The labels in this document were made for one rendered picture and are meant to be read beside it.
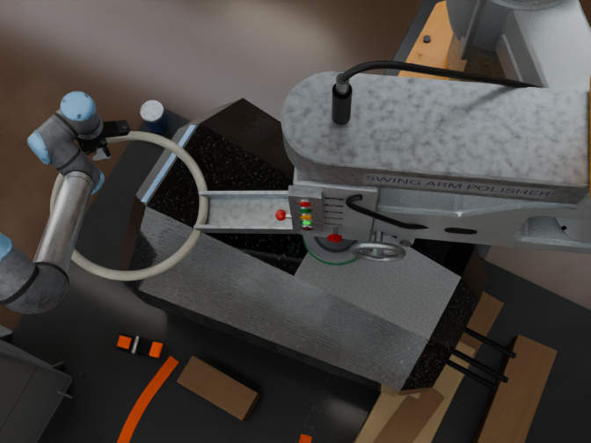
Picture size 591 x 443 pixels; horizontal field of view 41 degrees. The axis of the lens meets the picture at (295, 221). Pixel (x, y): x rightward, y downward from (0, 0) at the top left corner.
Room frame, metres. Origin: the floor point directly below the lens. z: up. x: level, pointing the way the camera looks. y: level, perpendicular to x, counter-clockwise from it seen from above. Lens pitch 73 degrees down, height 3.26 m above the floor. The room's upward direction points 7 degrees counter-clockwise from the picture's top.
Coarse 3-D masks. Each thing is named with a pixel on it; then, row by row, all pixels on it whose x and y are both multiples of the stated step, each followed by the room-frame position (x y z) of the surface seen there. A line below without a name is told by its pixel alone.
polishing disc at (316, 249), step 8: (304, 240) 0.69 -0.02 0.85; (312, 240) 0.68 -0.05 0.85; (320, 240) 0.68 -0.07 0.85; (344, 240) 0.67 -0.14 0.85; (352, 240) 0.67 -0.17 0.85; (312, 248) 0.66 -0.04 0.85; (320, 248) 0.65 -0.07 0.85; (328, 248) 0.65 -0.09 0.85; (336, 248) 0.65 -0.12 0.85; (344, 248) 0.65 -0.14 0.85; (320, 256) 0.63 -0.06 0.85; (328, 256) 0.63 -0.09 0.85; (336, 256) 0.62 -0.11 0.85; (344, 256) 0.62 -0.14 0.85; (352, 256) 0.62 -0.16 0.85
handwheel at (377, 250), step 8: (376, 232) 0.58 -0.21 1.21; (376, 240) 0.56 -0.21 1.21; (352, 248) 0.54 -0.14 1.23; (360, 248) 0.53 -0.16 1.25; (368, 248) 0.53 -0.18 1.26; (376, 248) 0.52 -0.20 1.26; (384, 248) 0.52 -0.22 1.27; (392, 248) 0.52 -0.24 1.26; (400, 248) 0.52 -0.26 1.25; (360, 256) 0.53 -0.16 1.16; (368, 256) 0.54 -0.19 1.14; (376, 256) 0.52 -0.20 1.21; (384, 256) 0.51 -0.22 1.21; (392, 256) 0.52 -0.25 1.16; (400, 256) 0.51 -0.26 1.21
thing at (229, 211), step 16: (208, 192) 0.85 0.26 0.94; (224, 192) 0.84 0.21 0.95; (240, 192) 0.83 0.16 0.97; (256, 192) 0.82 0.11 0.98; (272, 192) 0.81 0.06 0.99; (208, 208) 0.82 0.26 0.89; (224, 208) 0.80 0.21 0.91; (240, 208) 0.79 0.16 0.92; (256, 208) 0.78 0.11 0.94; (272, 208) 0.77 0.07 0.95; (288, 208) 0.76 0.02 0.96; (208, 224) 0.76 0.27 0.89; (224, 224) 0.75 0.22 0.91; (240, 224) 0.74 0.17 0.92; (256, 224) 0.73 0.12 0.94; (272, 224) 0.72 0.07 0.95; (288, 224) 0.71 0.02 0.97
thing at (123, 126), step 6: (114, 120) 1.10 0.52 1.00; (120, 120) 1.11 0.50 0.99; (126, 120) 1.11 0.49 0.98; (108, 126) 1.08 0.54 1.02; (114, 126) 1.08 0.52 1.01; (120, 126) 1.09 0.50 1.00; (126, 126) 1.09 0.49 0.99; (102, 132) 1.06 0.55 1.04; (108, 132) 1.06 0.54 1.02; (114, 132) 1.06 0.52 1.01; (120, 132) 1.06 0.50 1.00; (126, 132) 1.07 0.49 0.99
